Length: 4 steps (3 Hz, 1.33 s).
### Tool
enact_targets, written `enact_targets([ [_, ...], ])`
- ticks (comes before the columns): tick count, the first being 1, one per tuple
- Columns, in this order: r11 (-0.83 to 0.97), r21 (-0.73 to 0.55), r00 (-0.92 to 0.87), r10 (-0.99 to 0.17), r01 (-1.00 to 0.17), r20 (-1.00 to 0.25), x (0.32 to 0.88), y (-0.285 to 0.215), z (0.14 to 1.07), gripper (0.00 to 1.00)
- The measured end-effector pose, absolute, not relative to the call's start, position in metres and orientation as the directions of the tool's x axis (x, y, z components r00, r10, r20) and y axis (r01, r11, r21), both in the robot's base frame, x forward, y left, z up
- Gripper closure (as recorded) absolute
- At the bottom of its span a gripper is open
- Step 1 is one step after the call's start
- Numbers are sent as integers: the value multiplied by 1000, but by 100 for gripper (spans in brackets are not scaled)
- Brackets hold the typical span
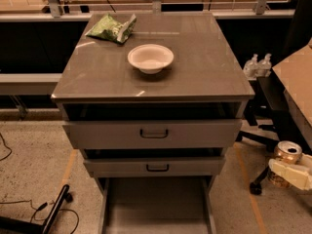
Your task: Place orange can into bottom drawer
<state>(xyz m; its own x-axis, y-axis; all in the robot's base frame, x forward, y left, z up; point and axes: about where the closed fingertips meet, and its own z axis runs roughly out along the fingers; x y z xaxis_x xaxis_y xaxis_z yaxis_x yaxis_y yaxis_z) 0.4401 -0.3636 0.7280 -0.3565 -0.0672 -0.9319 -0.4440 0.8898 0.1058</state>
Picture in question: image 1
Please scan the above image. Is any black stand base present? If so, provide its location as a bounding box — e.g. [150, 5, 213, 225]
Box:
[0, 183, 73, 234]

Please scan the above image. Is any grey drawer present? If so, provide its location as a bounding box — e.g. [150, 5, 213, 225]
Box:
[63, 119, 242, 149]
[84, 157, 225, 177]

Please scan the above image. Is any white bowl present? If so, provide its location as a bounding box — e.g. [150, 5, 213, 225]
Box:
[128, 44, 175, 74]

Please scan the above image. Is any green chip bag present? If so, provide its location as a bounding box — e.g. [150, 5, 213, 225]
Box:
[86, 14, 137, 44]

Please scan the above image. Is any right clear sanitizer bottle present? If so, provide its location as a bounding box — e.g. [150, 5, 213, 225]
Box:
[256, 54, 272, 77]

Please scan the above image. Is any orange soda can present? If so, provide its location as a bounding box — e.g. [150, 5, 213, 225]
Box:
[267, 140, 302, 188]

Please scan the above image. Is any bottom open drawer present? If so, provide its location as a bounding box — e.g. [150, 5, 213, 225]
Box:
[98, 176, 216, 234]

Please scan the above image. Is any clear sanitizer bottle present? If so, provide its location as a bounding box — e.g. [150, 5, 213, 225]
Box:
[256, 54, 272, 77]
[243, 54, 258, 79]

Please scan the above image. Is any left clear sanitizer bottle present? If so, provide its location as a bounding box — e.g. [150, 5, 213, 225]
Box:
[243, 54, 258, 79]

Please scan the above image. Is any middle grey drawer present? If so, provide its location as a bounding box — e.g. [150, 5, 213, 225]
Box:
[84, 157, 225, 177]

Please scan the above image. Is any black floor cable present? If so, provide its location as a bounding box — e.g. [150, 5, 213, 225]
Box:
[0, 199, 80, 234]

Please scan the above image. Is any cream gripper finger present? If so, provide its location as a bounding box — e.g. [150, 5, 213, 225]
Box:
[298, 154, 312, 169]
[269, 159, 312, 190]

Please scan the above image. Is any grey drawer cabinet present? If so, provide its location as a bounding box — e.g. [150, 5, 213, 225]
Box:
[50, 11, 255, 234]

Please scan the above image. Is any black office chair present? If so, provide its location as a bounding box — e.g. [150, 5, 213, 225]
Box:
[235, 0, 312, 196]

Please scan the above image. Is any top grey drawer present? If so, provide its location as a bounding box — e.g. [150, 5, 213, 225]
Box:
[63, 119, 242, 149]

